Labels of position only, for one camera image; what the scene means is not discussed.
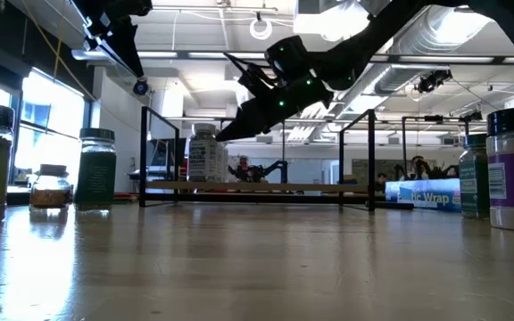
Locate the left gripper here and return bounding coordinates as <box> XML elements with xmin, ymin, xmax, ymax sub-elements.
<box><xmin>76</xmin><ymin>0</ymin><xmax>153</xmax><ymax>79</ymax></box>

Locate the round black ceiling device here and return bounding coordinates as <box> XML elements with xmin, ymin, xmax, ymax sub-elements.
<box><xmin>132</xmin><ymin>78</ymin><xmax>150</xmax><ymax>97</ymax></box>

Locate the white cable coil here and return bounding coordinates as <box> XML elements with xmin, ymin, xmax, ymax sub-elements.
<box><xmin>248</xmin><ymin>12</ymin><xmax>275</xmax><ymax>42</ymax></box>

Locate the green lid herb jar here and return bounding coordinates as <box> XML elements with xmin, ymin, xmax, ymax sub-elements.
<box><xmin>74</xmin><ymin>128</ymin><xmax>118</xmax><ymax>211</ymax></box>
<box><xmin>459</xmin><ymin>132</ymin><xmax>491</xmax><ymax>219</ymax></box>

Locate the blue plastic wrap box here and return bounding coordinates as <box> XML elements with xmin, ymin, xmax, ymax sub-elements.
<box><xmin>384</xmin><ymin>177</ymin><xmax>462</xmax><ymax>213</ymax></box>

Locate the red sheets stack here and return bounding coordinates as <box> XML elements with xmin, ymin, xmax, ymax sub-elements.
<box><xmin>114</xmin><ymin>191</ymin><xmax>140</xmax><ymax>204</ymax></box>

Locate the silver air duct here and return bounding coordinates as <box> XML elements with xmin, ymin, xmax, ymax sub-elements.
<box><xmin>341</xmin><ymin>4</ymin><xmax>494</xmax><ymax>115</ymax></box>

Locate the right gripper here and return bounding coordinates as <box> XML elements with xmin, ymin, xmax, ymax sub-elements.
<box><xmin>214</xmin><ymin>51</ymin><xmax>335</xmax><ymax>143</ymax></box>

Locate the black wire rack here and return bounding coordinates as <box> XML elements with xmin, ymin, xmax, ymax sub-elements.
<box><xmin>138</xmin><ymin>105</ymin><xmax>377</xmax><ymax>213</ymax></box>

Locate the white ceiling air unit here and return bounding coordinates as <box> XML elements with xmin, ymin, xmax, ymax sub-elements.
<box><xmin>292</xmin><ymin>0</ymin><xmax>372</xmax><ymax>41</ymax></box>

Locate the large window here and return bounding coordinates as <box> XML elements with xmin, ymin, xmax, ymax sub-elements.
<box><xmin>0</xmin><ymin>66</ymin><xmax>92</xmax><ymax>191</ymax></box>

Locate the black background frame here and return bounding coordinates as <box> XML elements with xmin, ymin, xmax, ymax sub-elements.
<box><xmin>401</xmin><ymin>110</ymin><xmax>485</xmax><ymax>179</ymax></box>

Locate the small clear spice jar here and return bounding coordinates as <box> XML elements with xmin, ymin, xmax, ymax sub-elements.
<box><xmin>29</xmin><ymin>163</ymin><xmax>73</xmax><ymax>211</ymax></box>

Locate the black track spotlight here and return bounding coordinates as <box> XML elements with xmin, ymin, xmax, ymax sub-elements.
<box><xmin>414</xmin><ymin>69</ymin><xmax>454</xmax><ymax>95</ymax></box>

